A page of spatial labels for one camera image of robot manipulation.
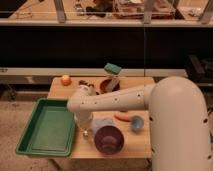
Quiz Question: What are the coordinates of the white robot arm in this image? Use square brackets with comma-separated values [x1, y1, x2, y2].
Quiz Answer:
[67, 77, 213, 171]

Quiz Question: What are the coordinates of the purple bowl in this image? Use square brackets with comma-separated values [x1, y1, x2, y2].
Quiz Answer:
[94, 126, 124, 155]

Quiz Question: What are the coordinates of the brown bowl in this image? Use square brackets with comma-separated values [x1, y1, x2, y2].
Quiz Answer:
[100, 79, 120, 94]

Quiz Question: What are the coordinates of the light blue cloth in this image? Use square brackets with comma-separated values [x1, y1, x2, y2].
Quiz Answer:
[91, 118, 114, 134]

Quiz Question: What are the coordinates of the green plastic tray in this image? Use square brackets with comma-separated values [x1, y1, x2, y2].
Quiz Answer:
[16, 98, 76, 157]

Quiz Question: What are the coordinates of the orange carrot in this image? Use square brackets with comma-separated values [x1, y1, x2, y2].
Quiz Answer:
[114, 113, 131, 122]

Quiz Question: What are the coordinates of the orange fruit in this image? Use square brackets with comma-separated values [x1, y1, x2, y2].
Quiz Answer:
[61, 75, 72, 86]

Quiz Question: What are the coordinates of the small blue cup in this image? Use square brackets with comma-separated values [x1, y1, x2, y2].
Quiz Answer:
[130, 116, 144, 132]

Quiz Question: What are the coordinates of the green sponge block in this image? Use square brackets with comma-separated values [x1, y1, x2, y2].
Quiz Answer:
[104, 63, 122, 75]

